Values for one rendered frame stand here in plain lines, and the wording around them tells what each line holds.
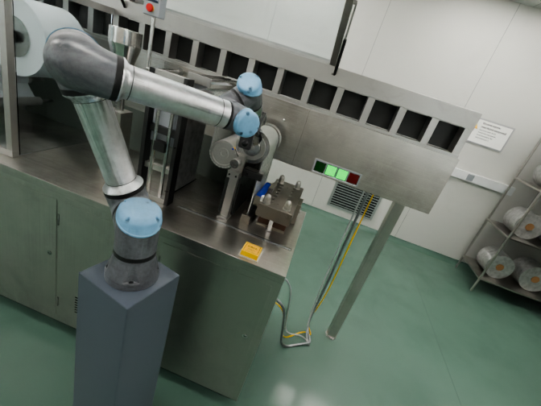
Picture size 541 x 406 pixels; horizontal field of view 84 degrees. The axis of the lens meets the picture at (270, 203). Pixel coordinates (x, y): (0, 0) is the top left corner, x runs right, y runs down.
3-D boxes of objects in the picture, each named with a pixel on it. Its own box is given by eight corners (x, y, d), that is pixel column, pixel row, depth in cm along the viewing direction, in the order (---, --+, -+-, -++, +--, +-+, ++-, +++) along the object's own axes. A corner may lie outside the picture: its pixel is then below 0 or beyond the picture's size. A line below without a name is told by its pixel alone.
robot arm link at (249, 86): (229, 78, 91) (252, 65, 92) (233, 101, 101) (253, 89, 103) (243, 97, 89) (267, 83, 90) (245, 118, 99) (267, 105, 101)
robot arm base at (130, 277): (128, 299, 83) (132, 271, 79) (92, 272, 87) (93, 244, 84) (168, 275, 96) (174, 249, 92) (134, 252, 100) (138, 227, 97)
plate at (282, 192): (254, 214, 135) (258, 202, 133) (274, 188, 172) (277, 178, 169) (288, 227, 133) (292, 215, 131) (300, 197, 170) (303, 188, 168)
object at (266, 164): (251, 198, 137) (262, 160, 130) (264, 184, 159) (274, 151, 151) (252, 199, 137) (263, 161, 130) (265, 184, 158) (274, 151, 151)
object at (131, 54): (92, 159, 154) (100, 36, 131) (112, 153, 166) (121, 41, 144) (117, 167, 152) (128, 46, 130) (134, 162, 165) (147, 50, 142)
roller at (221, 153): (208, 161, 135) (213, 136, 131) (228, 151, 159) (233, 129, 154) (232, 171, 134) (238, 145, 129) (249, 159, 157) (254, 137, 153)
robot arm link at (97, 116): (119, 239, 91) (30, 32, 59) (113, 214, 102) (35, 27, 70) (160, 226, 95) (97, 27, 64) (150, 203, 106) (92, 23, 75)
